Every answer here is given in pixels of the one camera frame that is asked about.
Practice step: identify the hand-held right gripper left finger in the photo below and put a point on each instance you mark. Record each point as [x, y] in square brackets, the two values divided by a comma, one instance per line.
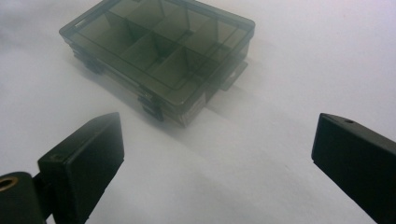
[84, 165]

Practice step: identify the smoky clear plastic organizer box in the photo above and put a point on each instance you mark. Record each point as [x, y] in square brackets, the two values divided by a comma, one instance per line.
[158, 56]

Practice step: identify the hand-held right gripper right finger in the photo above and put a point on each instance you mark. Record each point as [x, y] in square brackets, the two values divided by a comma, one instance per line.
[355, 161]

